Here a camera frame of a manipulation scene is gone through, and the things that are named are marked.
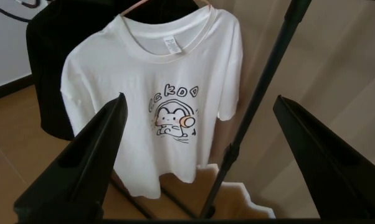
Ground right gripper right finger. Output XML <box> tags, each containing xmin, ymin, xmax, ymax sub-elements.
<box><xmin>272</xmin><ymin>95</ymin><xmax>375</xmax><ymax>218</ymax></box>

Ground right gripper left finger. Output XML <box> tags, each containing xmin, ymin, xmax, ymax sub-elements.
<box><xmin>14</xmin><ymin>92</ymin><xmax>129</xmax><ymax>218</ymax></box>

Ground white garment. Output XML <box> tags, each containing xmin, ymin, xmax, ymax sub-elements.
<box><xmin>60</xmin><ymin>4</ymin><xmax>244</xmax><ymax>200</ymax></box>

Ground black shorts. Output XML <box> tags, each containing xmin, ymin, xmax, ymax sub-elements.
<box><xmin>25</xmin><ymin>0</ymin><xmax>201</xmax><ymax>141</ymax></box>

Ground pink clothes hanger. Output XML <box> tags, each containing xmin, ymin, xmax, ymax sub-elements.
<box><xmin>120</xmin><ymin>0</ymin><xmax>212</xmax><ymax>16</ymax></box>

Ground black clothes rack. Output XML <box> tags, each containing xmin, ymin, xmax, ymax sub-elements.
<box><xmin>109</xmin><ymin>0</ymin><xmax>313</xmax><ymax>220</ymax></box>

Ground beige curtain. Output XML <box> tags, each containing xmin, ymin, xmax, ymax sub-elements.
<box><xmin>193</xmin><ymin>0</ymin><xmax>375</xmax><ymax>218</ymax></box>

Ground black cable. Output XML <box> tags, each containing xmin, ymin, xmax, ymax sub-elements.
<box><xmin>0</xmin><ymin>0</ymin><xmax>32</xmax><ymax>23</ymax></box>

